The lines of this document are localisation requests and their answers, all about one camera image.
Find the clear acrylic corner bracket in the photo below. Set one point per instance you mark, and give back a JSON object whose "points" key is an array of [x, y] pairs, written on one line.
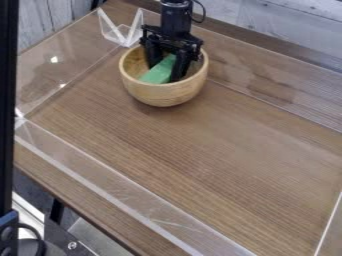
{"points": [[122, 34]]}

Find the clear acrylic tray wall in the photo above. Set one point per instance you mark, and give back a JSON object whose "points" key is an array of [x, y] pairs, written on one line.
{"points": [[233, 175]]}

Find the black metal table leg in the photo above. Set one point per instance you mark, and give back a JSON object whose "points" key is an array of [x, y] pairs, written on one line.
{"points": [[57, 211]]}

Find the light wooden bowl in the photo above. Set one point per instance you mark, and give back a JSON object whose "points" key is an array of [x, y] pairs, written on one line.
{"points": [[161, 95]]}

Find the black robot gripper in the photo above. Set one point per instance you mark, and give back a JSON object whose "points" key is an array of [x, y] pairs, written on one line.
{"points": [[172, 37]]}

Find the black metal base plate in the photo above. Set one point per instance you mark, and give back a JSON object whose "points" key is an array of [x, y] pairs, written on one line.
{"points": [[61, 243]]}

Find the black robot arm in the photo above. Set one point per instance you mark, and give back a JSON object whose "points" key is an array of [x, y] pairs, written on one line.
{"points": [[176, 2]]}

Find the black vertical pole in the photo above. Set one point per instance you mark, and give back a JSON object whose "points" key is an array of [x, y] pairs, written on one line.
{"points": [[9, 58]]}

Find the green rectangular block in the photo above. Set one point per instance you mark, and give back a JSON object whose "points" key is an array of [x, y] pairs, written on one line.
{"points": [[160, 74]]}

